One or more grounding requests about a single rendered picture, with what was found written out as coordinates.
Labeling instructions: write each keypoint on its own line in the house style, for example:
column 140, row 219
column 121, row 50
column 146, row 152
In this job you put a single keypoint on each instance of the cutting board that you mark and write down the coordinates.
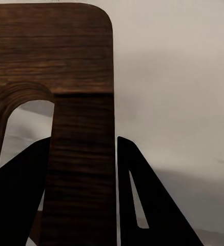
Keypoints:
column 63, row 53

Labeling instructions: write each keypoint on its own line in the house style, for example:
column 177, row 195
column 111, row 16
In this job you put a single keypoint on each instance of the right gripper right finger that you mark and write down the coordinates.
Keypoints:
column 167, row 224

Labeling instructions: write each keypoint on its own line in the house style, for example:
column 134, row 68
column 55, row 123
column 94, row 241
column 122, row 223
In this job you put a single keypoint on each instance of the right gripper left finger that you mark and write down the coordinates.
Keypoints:
column 22, row 184

